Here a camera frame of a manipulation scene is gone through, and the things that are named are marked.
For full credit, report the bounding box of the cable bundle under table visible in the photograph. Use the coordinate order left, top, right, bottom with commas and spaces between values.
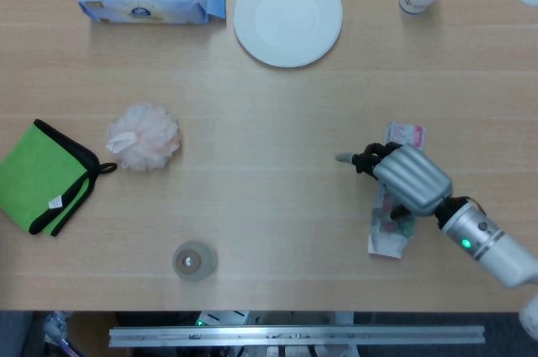
44, 310, 75, 357

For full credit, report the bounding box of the aluminium rail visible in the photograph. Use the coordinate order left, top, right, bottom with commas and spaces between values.
108, 324, 486, 349

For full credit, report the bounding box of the green cloth black trim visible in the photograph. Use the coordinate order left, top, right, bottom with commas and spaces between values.
0, 118, 119, 237

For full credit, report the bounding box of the floral tissue pack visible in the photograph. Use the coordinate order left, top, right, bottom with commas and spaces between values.
367, 122, 427, 258

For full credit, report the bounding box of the white paper plate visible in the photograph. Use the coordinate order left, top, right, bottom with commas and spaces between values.
233, 0, 344, 68

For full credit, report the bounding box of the pink bath pouf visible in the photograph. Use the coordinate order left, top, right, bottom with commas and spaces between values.
105, 102, 183, 172

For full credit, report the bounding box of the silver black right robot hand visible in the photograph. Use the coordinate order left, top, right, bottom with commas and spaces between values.
335, 142, 454, 221

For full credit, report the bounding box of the robot base electronics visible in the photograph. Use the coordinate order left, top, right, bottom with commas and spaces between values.
195, 310, 253, 327

